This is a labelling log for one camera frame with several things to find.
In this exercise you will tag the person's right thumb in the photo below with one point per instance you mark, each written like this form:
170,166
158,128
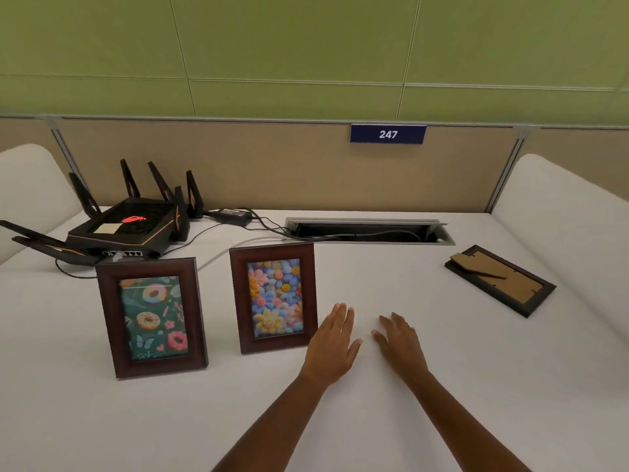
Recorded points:
380,340

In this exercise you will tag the person's right forearm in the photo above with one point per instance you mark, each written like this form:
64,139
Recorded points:
464,422

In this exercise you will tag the white cloth covered side panel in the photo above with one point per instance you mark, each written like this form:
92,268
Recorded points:
29,191
565,216

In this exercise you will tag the brown frame with flower picture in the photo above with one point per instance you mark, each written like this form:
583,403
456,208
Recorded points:
241,299

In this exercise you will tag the person's left thumb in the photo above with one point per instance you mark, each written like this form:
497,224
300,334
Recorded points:
355,349

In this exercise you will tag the brown frame with donut picture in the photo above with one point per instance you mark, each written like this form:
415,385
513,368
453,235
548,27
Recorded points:
110,319

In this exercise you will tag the dark frame with cardboard back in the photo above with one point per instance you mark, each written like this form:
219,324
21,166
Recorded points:
516,289

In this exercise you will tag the black power adapter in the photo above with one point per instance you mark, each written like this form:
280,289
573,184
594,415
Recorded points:
233,216

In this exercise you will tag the person's left hand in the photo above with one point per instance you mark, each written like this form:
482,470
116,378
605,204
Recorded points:
330,351

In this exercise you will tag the blue number sign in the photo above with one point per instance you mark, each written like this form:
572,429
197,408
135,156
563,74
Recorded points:
388,134

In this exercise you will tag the person's right hand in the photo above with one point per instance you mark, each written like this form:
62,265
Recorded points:
402,349

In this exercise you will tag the beige desk partition panel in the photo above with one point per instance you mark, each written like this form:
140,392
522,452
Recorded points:
275,167

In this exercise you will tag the black router with antennas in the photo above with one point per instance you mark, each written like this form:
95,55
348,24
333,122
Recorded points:
123,226

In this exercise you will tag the person's left forearm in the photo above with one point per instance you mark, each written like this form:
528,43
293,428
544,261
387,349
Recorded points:
275,420

